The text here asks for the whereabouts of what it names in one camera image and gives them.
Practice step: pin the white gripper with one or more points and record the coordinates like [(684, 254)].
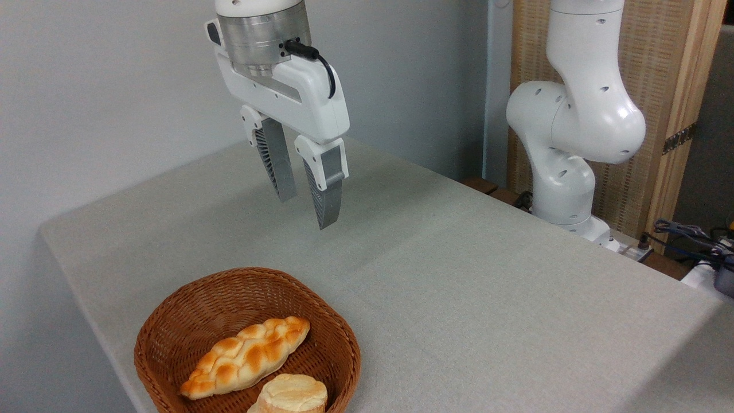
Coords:
[(312, 100)]

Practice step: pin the braided golden bread loaf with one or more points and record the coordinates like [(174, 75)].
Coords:
[(246, 357)]

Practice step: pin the pale round bread roll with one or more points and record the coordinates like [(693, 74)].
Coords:
[(291, 396)]

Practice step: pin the grey tablecloth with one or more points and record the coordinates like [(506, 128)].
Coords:
[(459, 275)]

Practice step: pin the brown wicker basket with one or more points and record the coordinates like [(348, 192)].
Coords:
[(189, 321)]

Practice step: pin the brown wooden base table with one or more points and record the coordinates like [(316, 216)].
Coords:
[(487, 188)]

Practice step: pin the white vertical pipe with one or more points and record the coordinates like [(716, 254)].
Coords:
[(496, 86)]

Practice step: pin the wooden woven screen panel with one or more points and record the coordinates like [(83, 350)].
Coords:
[(659, 69)]

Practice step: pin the dark grey box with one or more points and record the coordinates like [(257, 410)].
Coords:
[(725, 278)]

